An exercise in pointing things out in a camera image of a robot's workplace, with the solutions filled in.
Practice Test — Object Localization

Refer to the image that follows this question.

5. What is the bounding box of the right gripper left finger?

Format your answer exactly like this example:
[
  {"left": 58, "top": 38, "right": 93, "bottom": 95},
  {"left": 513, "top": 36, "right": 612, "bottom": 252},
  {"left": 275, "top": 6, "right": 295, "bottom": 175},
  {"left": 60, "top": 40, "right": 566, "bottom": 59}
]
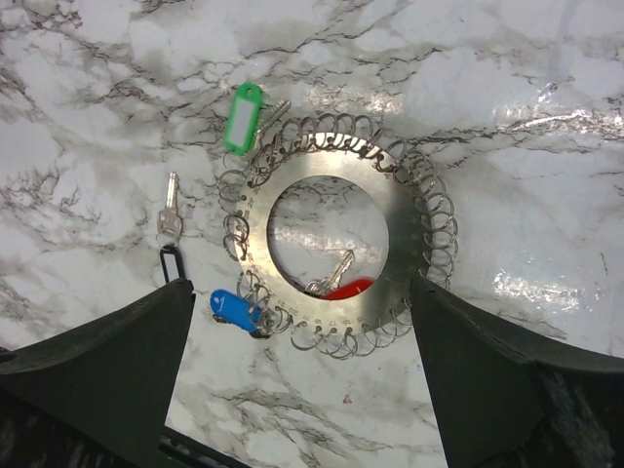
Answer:
[{"left": 1, "top": 279, "right": 195, "bottom": 467}]

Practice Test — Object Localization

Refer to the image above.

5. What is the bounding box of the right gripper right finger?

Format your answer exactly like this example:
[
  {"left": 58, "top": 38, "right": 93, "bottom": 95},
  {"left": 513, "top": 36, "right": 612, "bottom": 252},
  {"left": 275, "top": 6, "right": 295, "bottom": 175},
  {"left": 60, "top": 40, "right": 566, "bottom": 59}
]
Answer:
[{"left": 410, "top": 277, "right": 623, "bottom": 467}]

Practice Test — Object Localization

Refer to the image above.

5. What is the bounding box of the round metal keyring disc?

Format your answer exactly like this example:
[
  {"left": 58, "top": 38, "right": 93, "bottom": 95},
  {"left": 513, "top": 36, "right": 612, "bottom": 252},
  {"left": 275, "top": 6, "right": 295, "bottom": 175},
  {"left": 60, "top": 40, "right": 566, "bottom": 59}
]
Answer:
[{"left": 217, "top": 114, "right": 458, "bottom": 360}]

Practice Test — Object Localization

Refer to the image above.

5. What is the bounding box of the key with green tag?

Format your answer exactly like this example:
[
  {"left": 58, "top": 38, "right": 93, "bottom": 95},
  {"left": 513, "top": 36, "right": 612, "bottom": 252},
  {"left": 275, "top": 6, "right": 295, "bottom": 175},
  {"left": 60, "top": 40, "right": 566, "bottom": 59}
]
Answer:
[{"left": 224, "top": 83, "right": 292, "bottom": 156}]

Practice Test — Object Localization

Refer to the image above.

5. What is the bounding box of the key with blue tag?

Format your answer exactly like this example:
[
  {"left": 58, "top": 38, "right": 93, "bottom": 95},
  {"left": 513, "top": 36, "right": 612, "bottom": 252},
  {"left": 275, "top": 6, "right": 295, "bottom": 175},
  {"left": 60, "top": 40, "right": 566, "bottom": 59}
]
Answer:
[{"left": 209, "top": 290, "right": 269, "bottom": 339}]

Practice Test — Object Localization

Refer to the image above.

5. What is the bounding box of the key with black tag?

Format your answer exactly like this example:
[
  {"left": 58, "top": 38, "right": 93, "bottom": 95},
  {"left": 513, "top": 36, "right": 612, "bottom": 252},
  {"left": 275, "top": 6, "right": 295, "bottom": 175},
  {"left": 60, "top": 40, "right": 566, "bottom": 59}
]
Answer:
[{"left": 156, "top": 172, "right": 186, "bottom": 283}]

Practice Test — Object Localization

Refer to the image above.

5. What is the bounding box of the key with red tag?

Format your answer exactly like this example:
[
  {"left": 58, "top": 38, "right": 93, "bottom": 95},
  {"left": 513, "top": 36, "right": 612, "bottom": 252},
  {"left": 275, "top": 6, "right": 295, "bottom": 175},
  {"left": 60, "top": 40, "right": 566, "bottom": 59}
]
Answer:
[{"left": 304, "top": 250, "right": 374, "bottom": 300}]

